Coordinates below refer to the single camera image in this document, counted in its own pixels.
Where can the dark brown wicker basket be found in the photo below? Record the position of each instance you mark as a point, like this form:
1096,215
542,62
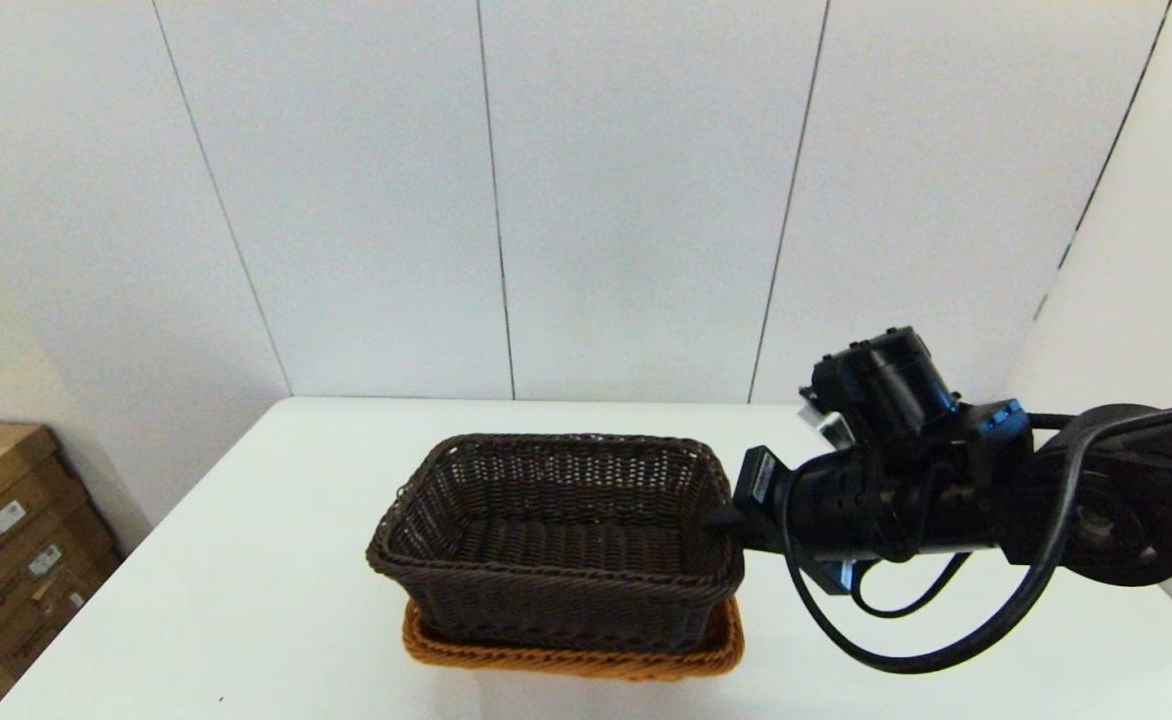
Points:
556,610

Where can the orange wicker basket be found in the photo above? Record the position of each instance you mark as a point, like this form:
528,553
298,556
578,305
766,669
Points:
566,660

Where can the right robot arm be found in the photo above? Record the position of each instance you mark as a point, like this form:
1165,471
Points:
1096,500

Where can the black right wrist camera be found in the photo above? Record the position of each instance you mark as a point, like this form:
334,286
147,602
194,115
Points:
839,576

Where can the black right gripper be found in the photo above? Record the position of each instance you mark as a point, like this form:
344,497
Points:
836,510

